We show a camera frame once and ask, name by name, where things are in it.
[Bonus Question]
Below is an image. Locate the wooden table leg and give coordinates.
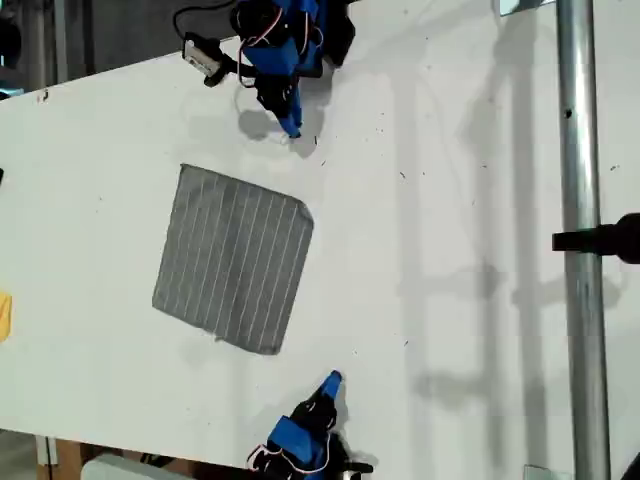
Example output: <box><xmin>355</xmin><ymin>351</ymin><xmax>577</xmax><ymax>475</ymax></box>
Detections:
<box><xmin>34</xmin><ymin>434</ymin><xmax>85</xmax><ymax>470</ymax></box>

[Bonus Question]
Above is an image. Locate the grey striped towel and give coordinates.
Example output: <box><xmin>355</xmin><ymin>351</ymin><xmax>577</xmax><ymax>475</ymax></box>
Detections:
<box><xmin>151</xmin><ymin>162</ymin><xmax>316</xmax><ymax>357</ymax></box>

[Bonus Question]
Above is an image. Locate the steel post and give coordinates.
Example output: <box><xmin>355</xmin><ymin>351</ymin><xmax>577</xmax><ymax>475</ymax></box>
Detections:
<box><xmin>554</xmin><ymin>0</ymin><xmax>613</xmax><ymax>480</ymax></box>

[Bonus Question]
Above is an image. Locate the white box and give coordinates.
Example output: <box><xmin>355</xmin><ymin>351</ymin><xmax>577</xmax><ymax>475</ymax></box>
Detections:
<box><xmin>80</xmin><ymin>452</ymin><xmax>197</xmax><ymax>480</ymax></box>

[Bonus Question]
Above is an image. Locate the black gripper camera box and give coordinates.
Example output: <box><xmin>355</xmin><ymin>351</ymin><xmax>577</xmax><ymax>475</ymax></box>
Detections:
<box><xmin>182</xmin><ymin>32</ymin><xmax>237</xmax><ymax>89</ymax></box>
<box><xmin>343</xmin><ymin>459</ymin><xmax>375</xmax><ymax>480</ymax></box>

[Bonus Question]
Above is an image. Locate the black camera cable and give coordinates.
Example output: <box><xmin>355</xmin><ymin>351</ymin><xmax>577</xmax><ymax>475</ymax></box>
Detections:
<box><xmin>172</xmin><ymin>0</ymin><xmax>237</xmax><ymax>37</ymax></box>

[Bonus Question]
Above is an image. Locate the black clamp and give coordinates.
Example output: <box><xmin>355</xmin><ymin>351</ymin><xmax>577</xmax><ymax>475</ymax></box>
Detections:
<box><xmin>551</xmin><ymin>212</ymin><xmax>640</xmax><ymax>266</ymax></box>

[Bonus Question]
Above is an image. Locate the yellow object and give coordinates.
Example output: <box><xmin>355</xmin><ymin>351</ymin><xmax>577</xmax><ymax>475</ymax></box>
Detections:
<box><xmin>0</xmin><ymin>292</ymin><xmax>14</xmax><ymax>344</ymax></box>

